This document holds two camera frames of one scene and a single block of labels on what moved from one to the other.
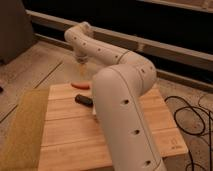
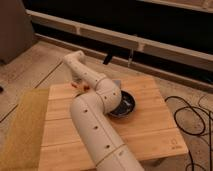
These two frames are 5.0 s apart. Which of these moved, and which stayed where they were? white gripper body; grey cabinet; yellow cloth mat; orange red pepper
Moved: white gripper body
Stayed: orange red pepper; grey cabinet; yellow cloth mat
